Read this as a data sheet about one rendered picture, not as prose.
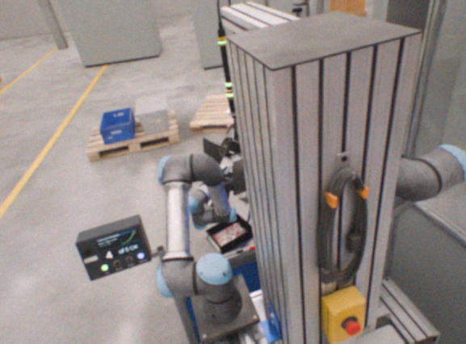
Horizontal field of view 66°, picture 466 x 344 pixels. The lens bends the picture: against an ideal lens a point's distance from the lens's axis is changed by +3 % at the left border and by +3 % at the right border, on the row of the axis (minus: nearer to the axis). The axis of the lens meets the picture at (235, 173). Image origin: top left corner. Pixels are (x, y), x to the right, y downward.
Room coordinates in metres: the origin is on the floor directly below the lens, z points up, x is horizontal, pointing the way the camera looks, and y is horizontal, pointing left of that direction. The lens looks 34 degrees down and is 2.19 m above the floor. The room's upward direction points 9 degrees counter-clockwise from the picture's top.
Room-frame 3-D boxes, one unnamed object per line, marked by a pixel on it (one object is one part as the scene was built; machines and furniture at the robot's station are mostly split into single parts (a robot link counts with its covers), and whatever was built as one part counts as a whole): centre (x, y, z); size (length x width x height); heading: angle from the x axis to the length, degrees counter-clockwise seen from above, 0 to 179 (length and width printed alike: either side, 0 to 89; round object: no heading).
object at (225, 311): (0.83, 0.13, 1.09); 0.15 x 0.15 x 0.10
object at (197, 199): (1.31, 0.21, 1.18); 0.11 x 0.08 x 0.09; 140
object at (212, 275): (0.83, 0.13, 1.20); 0.13 x 0.12 x 0.14; 84
